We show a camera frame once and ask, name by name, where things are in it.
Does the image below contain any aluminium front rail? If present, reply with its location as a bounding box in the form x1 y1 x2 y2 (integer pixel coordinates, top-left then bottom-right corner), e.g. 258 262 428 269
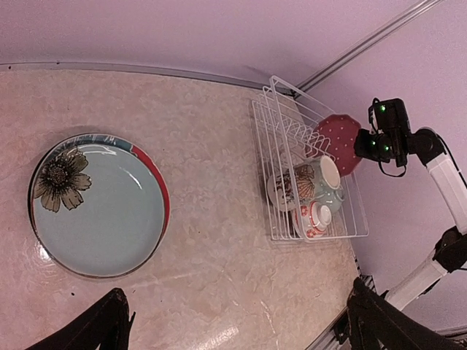
306 273 377 350

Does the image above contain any red white small bowl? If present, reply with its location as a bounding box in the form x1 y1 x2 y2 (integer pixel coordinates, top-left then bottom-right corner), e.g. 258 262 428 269
291 201 332 241

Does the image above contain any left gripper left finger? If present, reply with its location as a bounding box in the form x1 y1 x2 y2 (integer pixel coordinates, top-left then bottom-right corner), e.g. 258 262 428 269
30 288 135 350

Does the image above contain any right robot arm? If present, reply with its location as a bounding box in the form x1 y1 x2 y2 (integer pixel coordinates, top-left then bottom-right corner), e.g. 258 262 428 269
353 96 466 318

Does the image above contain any teal floral cup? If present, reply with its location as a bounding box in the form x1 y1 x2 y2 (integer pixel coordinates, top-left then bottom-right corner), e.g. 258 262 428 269
266 155 342 212

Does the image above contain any red teal floral plate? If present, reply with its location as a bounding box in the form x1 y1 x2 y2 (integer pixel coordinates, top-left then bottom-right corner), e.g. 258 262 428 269
47 133 171 249

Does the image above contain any red polka dot plate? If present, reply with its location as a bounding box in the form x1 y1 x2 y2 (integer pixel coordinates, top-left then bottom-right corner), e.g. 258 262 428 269
305 114 361 177

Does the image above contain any black striped rim plate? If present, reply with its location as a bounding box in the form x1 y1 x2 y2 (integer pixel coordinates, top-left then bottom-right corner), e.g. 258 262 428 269
27 145 161 280

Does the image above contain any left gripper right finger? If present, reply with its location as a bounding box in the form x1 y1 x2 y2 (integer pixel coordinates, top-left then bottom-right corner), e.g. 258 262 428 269
347 279 456 350

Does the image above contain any light blue flower plate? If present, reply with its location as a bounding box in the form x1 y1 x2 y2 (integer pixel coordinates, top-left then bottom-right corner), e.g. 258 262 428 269
29 140 166 277

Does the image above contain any white wire dish rack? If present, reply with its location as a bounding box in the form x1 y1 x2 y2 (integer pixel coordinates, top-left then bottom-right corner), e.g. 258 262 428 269
252 76 368 243

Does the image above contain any light green bowl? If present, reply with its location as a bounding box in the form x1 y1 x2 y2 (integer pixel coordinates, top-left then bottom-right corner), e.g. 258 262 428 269
322 187 345 214

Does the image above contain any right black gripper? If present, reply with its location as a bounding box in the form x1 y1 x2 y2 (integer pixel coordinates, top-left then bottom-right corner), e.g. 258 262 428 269
354 129 393 163

